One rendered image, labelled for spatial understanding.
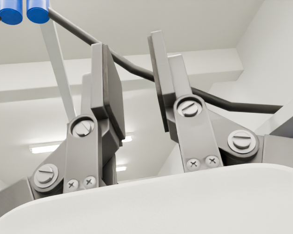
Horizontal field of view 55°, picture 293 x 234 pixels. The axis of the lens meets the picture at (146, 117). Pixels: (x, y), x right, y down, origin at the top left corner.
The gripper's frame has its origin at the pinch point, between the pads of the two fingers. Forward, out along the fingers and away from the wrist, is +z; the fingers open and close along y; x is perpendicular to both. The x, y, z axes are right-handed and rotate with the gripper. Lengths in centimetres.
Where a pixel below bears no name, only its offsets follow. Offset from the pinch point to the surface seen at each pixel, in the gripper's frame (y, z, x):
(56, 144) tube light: -136, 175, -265
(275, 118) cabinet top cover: 28, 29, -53
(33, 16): -30, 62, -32
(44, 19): -28, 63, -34
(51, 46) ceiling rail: -47, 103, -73
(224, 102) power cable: 16, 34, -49
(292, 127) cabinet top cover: 32, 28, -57
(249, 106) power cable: 22, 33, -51
